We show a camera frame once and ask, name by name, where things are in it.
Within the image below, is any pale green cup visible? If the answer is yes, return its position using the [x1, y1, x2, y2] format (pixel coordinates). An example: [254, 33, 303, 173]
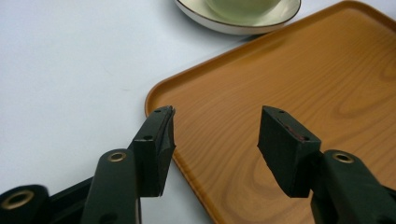
[204, 0, 283, 19]

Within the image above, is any white saucer with dark rim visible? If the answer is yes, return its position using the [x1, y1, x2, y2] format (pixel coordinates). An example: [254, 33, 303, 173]
[174, 0, 302, 35]

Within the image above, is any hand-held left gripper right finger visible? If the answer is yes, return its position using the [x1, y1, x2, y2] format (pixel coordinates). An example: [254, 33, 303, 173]
[257, 105, 396, 224]

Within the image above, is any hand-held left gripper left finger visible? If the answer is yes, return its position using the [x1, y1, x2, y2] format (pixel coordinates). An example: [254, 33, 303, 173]
[79, 105, 177, 224]

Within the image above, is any wooden tray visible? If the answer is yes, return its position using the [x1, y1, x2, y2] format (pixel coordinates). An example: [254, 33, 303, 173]
[144, 0, 396, 224]

